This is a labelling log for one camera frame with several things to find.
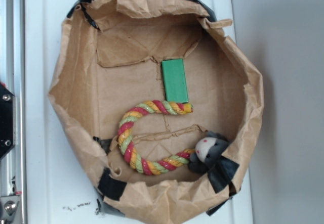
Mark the multicolored twisted rope toy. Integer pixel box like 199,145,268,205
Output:
117,100,194,175

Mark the brown paper bag bin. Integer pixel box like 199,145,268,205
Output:
49,0,264,223

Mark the grey plush animal toy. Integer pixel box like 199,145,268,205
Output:
188,131,230,174

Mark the white plastic tray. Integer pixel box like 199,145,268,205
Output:
24,0,254,224

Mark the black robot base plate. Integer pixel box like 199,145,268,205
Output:
0,82,15,160

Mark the aluminium frame rail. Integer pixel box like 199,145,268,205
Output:
1,0,27,223

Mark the metal corner bracket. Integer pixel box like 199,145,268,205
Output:
0,195,22,224

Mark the green rectangular block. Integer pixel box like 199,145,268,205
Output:
161,59,189,103

